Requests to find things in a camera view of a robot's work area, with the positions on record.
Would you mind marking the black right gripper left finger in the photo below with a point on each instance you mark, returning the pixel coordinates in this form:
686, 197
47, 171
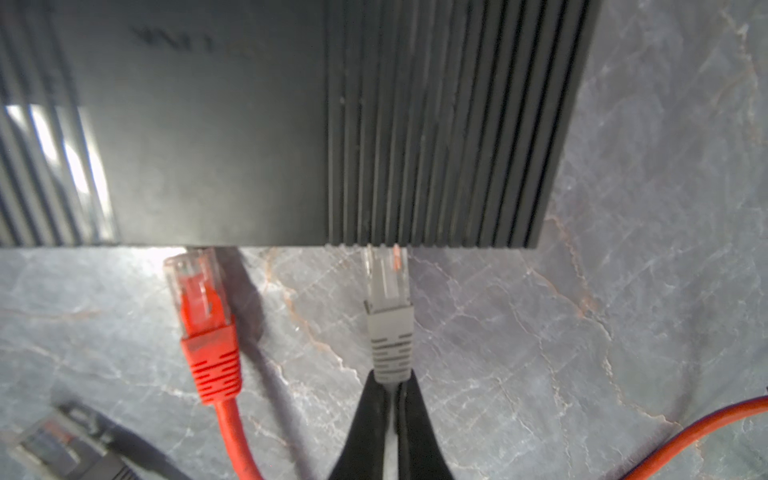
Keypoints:
362, 456

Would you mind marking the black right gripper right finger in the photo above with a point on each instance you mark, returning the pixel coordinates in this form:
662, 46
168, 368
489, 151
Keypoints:
419, 453

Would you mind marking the black ribbed network switch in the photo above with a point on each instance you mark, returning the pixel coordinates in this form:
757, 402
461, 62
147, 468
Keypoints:
285, 123

